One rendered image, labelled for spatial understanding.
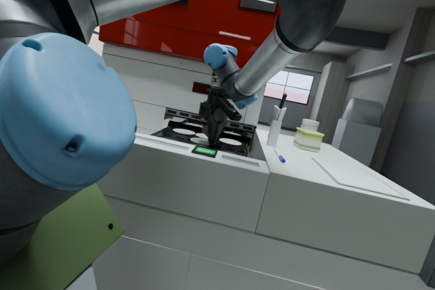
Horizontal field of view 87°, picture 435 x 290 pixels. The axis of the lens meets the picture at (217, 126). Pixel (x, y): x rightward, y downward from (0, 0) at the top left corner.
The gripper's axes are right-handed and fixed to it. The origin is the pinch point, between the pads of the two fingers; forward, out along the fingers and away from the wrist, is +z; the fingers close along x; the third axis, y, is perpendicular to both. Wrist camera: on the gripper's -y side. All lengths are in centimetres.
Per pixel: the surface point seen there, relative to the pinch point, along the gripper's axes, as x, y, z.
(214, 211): 25.8, -27.9, 6.8
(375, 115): -470, 25, -31
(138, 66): 7, 51, -23
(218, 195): 25.7, -28.0, 2.9
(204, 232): 26.5, -27.0, 12.2
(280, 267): 15.5, -41.5, 15.8
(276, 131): -4.2, -22.1, -10.5
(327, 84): -791, 238, -113
